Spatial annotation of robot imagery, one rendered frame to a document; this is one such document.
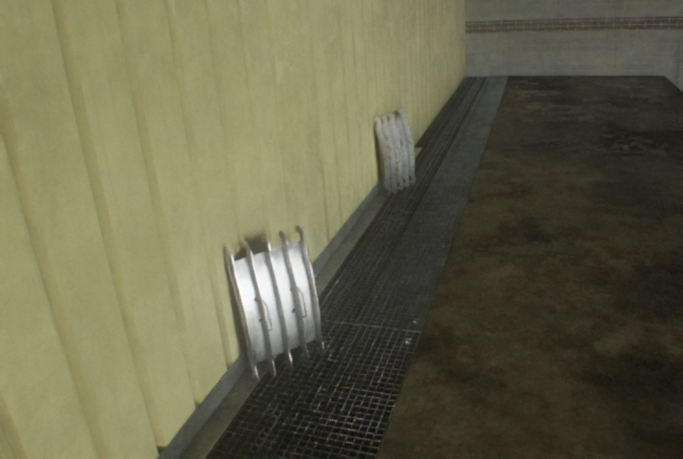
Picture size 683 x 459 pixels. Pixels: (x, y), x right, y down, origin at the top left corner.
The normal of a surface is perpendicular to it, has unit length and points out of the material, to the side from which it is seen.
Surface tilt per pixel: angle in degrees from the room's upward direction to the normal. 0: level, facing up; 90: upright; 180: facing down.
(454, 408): 0
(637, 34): 90
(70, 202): 90
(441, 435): 0
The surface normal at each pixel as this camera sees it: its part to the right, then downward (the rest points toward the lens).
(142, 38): 0.94, 0.05
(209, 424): -0.07, -0.93
